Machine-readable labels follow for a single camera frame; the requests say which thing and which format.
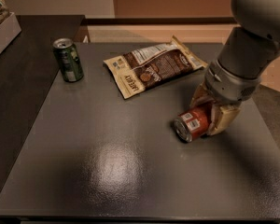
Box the dark side table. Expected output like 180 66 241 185
0 15 85 193

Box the red coke can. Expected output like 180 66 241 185
174 104 211 143

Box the green soda can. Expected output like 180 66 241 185
53 38 84 82

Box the brown chip bag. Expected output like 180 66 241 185
104 36 207 99

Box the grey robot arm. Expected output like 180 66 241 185
190 0 280 135

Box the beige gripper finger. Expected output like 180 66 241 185
206 104 241 136
189 82 214 108

